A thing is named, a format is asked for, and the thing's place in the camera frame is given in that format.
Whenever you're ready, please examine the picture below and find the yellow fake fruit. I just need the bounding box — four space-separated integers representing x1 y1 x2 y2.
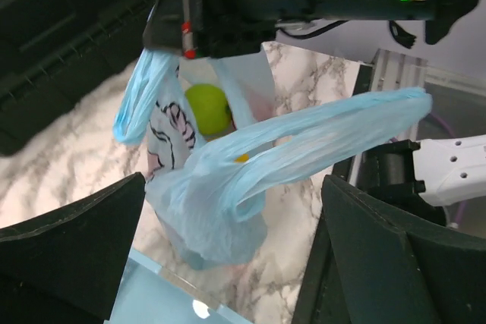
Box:
235 153 249 163

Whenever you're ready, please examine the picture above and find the green fake fruit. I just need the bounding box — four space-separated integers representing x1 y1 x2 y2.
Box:
185 83 232 136

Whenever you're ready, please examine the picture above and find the light blue plastic bag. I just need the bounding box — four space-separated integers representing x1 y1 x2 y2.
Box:
113 50 432 270

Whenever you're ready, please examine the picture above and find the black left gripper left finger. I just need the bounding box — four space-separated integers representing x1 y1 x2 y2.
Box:
1 172 145 323

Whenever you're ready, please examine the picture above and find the black plastic toolbox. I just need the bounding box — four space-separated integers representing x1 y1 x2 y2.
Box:
1 0 154 156

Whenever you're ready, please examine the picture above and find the light blue plastic basket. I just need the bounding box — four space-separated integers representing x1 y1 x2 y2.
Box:
107 249 248 324

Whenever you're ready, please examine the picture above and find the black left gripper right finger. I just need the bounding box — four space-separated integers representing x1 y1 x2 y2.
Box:
292 175 485 323

